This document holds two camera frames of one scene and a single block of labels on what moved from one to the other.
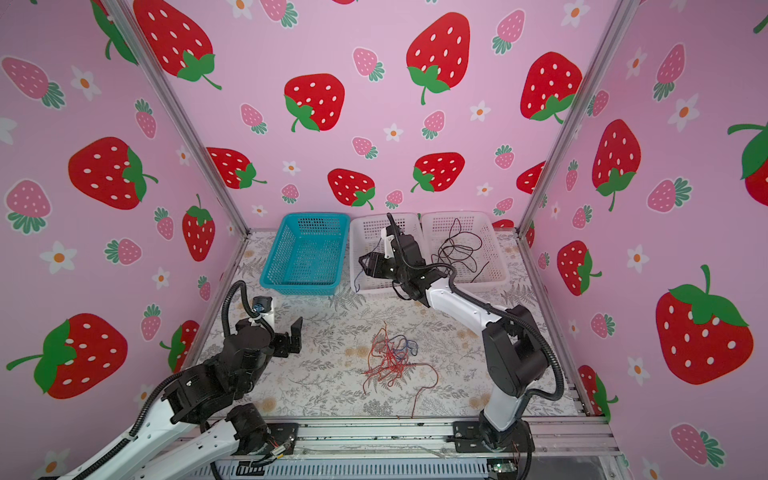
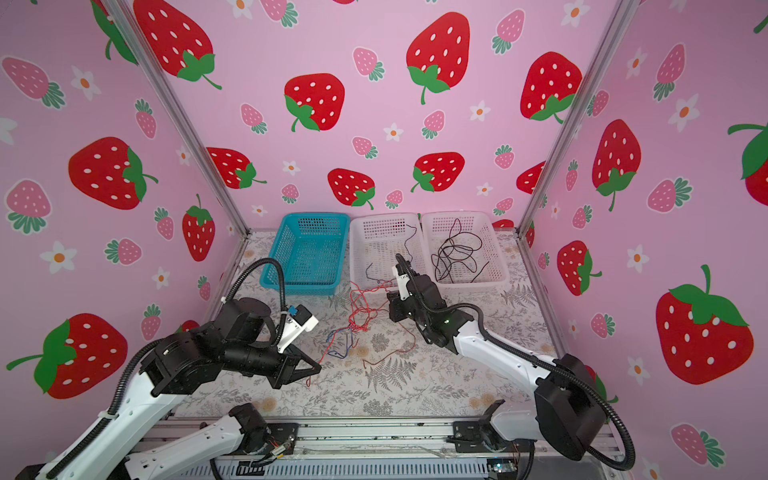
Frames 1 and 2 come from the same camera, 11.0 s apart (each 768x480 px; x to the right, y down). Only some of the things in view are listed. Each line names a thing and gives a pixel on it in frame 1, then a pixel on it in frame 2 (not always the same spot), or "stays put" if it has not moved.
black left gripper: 297,335 to 292,368
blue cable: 412,345 to 347,347
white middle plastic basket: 365,237 stays put
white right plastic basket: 465,242 stays put
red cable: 387,360 to 362,312
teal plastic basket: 309,254 stays put
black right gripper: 376,264 to 396,311
